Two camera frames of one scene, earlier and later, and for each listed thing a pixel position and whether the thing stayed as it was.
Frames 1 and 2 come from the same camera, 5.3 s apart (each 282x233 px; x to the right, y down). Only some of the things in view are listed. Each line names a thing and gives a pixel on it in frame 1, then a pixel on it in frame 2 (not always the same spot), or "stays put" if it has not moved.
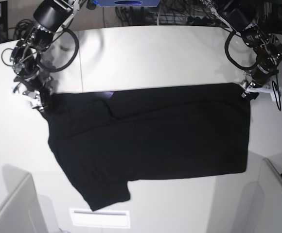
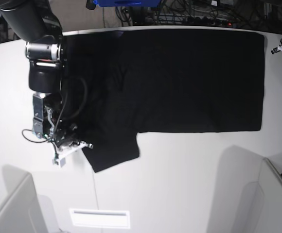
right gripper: [36, 80] → [63, 135]
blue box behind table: [128, 3] stays put
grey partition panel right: [267, 205] stays put
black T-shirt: [103, 139] → [116, 84]
